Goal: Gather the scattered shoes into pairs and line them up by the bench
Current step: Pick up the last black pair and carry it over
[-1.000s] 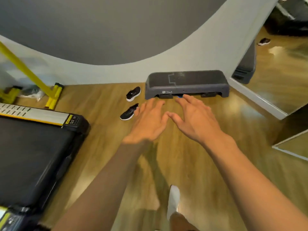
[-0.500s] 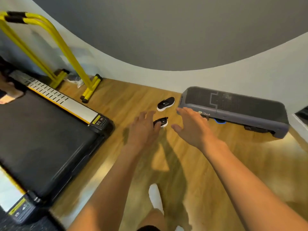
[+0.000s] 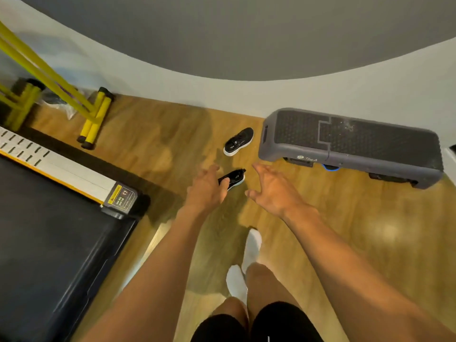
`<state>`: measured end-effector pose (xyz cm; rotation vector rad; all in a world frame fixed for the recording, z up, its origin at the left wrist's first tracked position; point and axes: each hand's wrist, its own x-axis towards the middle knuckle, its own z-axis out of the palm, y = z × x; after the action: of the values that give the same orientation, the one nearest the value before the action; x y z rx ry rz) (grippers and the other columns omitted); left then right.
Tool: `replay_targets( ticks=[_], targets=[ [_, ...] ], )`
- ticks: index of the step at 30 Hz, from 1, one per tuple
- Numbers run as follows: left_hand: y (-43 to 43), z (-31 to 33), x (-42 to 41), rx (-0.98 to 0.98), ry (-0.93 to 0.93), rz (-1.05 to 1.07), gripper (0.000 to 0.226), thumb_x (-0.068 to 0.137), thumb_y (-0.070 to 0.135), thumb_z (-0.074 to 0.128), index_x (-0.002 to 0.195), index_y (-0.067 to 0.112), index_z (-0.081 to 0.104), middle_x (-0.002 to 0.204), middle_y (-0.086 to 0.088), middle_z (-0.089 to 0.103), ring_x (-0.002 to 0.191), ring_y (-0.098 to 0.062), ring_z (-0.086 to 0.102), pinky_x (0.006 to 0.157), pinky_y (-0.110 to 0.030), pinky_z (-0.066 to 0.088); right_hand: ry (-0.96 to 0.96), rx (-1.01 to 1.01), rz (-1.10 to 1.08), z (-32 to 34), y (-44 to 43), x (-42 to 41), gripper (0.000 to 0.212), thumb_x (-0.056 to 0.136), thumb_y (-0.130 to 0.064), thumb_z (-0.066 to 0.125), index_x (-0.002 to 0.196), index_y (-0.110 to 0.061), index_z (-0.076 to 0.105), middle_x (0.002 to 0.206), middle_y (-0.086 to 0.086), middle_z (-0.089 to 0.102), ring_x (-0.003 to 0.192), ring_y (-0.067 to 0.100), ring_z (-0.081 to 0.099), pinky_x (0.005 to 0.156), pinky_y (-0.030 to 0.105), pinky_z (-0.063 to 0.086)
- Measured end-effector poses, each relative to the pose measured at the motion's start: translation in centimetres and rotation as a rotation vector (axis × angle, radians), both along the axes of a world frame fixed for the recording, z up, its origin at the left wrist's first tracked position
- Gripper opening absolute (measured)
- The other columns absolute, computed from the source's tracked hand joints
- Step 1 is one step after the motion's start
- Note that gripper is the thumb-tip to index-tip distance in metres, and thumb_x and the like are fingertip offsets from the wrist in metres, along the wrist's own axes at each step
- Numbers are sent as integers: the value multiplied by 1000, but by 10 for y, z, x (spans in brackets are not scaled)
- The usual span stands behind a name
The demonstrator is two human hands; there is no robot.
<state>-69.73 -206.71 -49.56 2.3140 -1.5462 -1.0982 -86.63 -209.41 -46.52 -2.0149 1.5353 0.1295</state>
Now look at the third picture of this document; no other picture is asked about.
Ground person's white sock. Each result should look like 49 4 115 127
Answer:
226 265 248 307
242 228 263 275

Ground black treadmill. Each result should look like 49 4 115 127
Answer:
0 126 151 342

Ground person's right leg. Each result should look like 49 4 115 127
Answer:
245 263 303 326

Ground yellow exercise frame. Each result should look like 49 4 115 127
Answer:
0 20 115 150

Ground black shorts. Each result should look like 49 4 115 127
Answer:
190 301 325 342

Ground person's left hand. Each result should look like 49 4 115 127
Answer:
184 164 231 220

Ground person's right white sock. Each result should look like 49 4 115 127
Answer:
242 228 263 275

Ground person's right forearm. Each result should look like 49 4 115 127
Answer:
283 204 456 342

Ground clear plastic bag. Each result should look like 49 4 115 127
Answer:
37 87 88 120

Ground grey aerobic step platform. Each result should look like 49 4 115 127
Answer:
258 108 444 190

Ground person's left white sock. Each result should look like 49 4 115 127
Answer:
226 265 248 307

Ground person's leg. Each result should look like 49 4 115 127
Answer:
245 263 303 326
211 296 249 333

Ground person's left leg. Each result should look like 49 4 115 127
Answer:
211 296 249 333

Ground black sneaker white sole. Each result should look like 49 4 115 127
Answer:
218 169 247 192
223 127 254 157

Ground person's left forearm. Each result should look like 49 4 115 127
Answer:
81 207 211 342

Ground person's right hand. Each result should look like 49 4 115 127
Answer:
245 162 317 220

